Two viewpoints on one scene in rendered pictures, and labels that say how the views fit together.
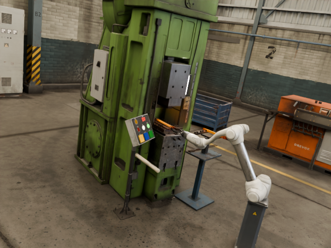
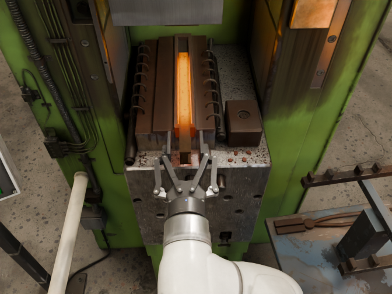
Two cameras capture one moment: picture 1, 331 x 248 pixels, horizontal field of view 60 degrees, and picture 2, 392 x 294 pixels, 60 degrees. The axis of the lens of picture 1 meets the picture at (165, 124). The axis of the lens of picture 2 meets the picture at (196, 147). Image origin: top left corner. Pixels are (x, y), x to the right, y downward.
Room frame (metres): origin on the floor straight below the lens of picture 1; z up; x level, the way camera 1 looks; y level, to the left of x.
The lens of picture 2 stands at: (2.94, -0.47, 1.60)
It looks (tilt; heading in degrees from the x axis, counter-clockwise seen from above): 50 degrees down; 39
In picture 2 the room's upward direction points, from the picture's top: straight up
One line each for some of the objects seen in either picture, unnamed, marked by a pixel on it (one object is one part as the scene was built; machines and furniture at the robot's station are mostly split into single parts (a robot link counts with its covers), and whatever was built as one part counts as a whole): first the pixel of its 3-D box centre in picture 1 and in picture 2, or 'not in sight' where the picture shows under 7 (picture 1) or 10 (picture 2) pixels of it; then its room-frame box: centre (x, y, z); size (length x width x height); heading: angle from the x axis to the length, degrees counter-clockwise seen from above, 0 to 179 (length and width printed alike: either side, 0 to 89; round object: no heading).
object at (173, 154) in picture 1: (159, 143); (194, 142); (3.55, 0.04, 0.69); 0.56 x 0.38 x 0.45; 42
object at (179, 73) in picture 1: (170, 77); not in sight; (3.54, 0.04, 1.56); 0.42 x 0.39 x 0.40; 42
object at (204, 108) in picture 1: (203, 110); not in sight; (7.44, -0.93, 0.36); 1.20 x 0.80 x 0.72; 58
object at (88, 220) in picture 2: (133, 174); (93, 217); (3.20, 0.28, 0.36); 0.09 x 0.07 x 0.12; 132
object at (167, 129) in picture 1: (159, 125); (175, 85); (3.51, 0.07, 0.96); 0.42 x 0.20 x 0.09; 42
